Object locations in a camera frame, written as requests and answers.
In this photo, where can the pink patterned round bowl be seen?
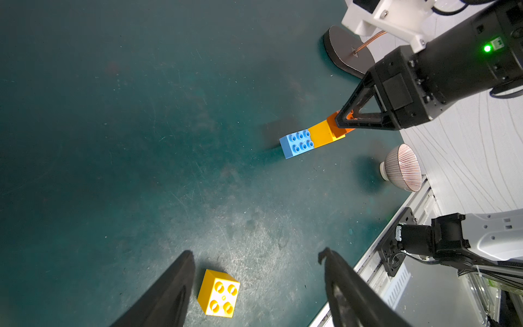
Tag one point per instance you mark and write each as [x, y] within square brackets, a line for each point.
[401, 168]

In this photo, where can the white slotted cable duct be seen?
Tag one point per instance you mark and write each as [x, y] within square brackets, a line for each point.
[396, 287]

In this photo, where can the yellow lego brick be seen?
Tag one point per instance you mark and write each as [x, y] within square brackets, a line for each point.
[218, 294]
[322, 134]

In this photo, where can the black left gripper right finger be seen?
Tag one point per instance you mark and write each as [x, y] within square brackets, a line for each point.
[352, 302]

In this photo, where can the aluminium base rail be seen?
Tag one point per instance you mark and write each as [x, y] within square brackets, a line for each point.
[383, 259]

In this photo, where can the blue lego brick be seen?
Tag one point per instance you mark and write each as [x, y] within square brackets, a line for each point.
[296, 143]

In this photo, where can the green mat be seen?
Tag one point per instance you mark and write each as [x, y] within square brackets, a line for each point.
[132, 131]

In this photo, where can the copper curled hook stand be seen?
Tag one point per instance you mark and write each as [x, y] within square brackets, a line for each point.
[369, 41]

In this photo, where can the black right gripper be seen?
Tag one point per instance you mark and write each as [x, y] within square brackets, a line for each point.
[404, 89]

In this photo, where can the dark oval stand base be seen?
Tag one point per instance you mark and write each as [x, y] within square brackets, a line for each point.
[341, 45]

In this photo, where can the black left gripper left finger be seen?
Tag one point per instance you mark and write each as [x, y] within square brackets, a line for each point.
[166, 302]

